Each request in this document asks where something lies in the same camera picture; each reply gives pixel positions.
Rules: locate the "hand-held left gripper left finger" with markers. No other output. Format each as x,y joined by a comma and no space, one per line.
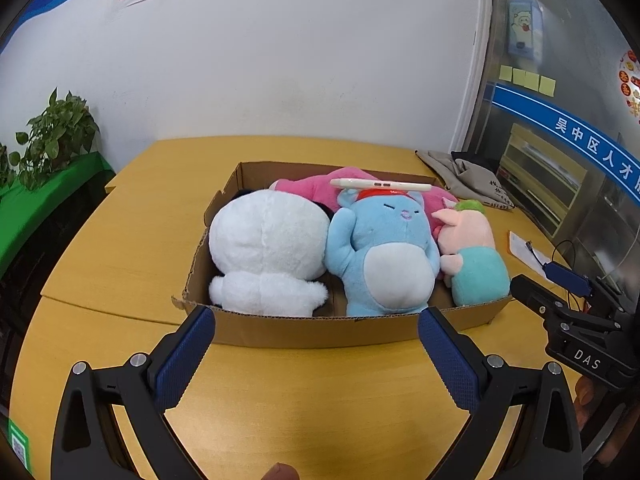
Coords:
185,355

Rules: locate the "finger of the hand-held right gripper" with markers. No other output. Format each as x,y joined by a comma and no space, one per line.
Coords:
570,280
537,295

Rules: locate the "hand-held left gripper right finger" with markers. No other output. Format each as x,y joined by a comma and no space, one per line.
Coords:
447,360

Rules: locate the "pink and teal pig plush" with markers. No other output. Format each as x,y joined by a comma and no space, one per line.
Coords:
475,265

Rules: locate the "brown cardboard box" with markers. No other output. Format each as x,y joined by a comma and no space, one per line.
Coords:
325,332

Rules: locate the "white panda plush toy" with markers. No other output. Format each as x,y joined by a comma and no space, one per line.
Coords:
265,240

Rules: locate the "white and pink stick toy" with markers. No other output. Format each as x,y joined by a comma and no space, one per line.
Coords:
380,185

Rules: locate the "pink plush toy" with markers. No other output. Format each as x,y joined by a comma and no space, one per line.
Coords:
310,187

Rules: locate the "person's right hand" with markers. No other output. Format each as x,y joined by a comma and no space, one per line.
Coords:
582,400

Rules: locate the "person's left hand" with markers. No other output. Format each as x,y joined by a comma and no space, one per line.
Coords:
281,472

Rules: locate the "metal shelf rack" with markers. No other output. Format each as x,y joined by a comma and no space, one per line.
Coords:
540,175

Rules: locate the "grey cloth bag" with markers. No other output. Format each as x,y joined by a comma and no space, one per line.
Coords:
470,180

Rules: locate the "glass partition blue band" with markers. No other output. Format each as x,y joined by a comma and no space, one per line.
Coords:
565,110

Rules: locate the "green sticker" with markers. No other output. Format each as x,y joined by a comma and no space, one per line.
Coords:
20,445

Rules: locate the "yellow sticky note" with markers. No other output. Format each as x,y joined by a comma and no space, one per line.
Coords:
519,77
532,80
506,74
547,86

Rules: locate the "red round window decoration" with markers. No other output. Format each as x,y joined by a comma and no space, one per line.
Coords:
631,85

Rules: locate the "green table cloth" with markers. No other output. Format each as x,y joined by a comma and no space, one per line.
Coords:
45,200

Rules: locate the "cartoon poster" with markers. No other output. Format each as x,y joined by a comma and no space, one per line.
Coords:
525,25

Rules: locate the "large green potted plant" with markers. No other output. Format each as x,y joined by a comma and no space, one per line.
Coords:
55,130

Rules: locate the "small green potted plant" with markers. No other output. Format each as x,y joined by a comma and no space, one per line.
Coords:
4,165

